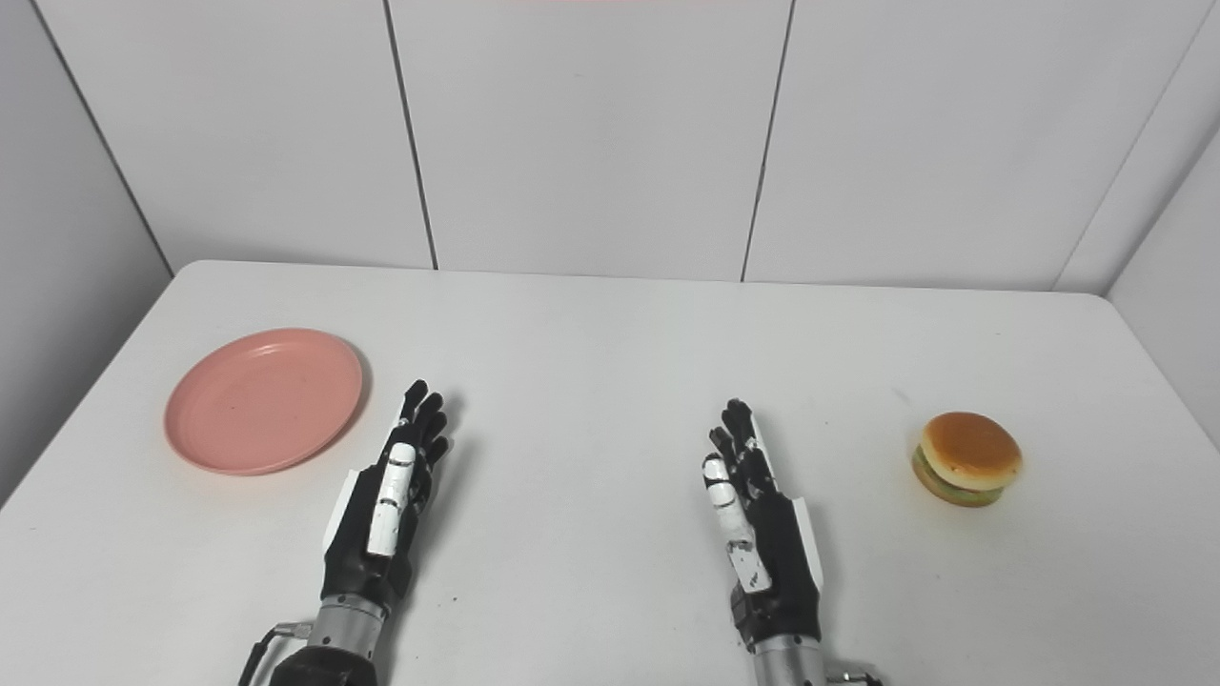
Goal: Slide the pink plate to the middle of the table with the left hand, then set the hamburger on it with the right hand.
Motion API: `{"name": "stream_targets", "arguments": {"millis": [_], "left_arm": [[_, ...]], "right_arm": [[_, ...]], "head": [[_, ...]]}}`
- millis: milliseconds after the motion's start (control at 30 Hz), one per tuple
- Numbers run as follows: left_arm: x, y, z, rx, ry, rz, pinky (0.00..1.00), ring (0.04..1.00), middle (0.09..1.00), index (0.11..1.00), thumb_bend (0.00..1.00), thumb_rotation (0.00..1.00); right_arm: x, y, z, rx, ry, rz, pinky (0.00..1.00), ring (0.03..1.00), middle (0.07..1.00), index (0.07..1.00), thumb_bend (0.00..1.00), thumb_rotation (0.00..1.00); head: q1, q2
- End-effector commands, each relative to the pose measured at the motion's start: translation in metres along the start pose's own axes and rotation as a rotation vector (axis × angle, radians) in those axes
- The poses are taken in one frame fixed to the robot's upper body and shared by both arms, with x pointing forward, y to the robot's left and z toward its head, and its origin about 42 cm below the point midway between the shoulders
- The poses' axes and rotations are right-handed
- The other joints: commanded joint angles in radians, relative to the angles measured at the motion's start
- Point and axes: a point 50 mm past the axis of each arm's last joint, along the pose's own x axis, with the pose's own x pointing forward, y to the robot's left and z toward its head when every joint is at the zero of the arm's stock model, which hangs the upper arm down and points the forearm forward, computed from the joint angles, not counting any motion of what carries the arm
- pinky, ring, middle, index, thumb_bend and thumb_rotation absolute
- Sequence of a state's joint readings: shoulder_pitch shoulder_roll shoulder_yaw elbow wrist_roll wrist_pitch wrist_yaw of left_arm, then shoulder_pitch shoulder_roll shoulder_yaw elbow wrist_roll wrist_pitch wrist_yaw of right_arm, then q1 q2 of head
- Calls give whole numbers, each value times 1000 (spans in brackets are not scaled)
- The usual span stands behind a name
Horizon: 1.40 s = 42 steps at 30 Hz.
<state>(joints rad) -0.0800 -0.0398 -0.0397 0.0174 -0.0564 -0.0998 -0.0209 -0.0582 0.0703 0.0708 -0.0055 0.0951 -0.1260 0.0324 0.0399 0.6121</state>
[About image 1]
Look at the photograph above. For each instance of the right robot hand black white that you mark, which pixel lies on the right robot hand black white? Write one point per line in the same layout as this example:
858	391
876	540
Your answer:
777	553

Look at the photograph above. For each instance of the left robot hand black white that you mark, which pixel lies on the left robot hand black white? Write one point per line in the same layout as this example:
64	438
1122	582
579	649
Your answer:
365	534

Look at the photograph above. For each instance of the toy hamburger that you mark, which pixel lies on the toy hamburger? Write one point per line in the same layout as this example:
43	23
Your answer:
967	457

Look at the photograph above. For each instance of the pink round plate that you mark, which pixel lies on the pink round plate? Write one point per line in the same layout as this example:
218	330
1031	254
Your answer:
263	400

